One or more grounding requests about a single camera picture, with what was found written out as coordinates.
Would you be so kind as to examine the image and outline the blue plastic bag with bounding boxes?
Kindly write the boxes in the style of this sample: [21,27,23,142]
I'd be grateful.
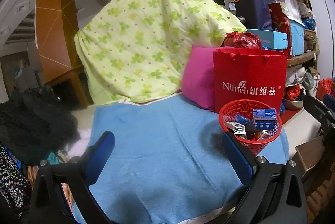
[234,114,254,126]

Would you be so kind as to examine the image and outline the blue cardboard box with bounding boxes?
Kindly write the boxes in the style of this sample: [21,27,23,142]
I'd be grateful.
[253,108,277,131]

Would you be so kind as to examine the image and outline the orange white medicine box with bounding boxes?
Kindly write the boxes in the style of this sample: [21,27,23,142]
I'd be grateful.
[253,130,271,141]

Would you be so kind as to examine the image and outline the white long medicine box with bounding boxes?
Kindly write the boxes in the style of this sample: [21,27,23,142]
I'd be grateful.
[224,122,246,135]

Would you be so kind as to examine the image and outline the pink white bed sheet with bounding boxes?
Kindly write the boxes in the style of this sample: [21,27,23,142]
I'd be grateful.
[68,128,91,159]

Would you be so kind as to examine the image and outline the metal basin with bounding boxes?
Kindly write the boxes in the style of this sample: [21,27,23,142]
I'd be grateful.
[283,98,303,111]

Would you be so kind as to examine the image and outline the teal garment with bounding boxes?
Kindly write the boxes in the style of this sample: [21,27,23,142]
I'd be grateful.
[46,153,63,165]

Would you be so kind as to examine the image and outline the black clothes pile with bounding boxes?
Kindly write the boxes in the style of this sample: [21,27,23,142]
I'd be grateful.
[1,86,80,166]

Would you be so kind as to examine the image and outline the blue towel blanket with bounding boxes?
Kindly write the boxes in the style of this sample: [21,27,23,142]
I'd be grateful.
[71,94,290,224]

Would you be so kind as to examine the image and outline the colourful patterned cloth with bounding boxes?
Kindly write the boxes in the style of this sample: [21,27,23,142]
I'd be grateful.
[1,145,31,209]

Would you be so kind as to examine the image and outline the blue plastic storage bin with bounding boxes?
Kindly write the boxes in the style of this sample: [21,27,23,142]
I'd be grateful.
[290,19,304,56]

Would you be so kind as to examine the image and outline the light blue shoe box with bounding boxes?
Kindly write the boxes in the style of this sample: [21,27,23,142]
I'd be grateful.
[247,29,288,50]

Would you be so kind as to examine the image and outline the red Nilrich paper bag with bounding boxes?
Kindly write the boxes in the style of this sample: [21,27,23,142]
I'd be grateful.
[212,48,287,112]

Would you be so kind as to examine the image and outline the magenta pillow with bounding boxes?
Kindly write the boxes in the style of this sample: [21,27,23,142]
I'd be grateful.
[180,46,217,111]

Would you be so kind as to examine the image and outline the red plastic bag in bag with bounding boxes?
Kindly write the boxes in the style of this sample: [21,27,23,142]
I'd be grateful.
[222,31,262,49]

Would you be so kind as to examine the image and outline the green clover quilt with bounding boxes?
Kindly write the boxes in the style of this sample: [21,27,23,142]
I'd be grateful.
[74,0,245,105]

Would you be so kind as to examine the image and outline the orange wooden cabinet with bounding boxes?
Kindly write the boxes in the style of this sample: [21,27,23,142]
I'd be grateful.
[35,0,89,108]

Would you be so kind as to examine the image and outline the navy bag orange handles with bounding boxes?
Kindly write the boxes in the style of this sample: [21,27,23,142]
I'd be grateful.
[233,0,273,30]

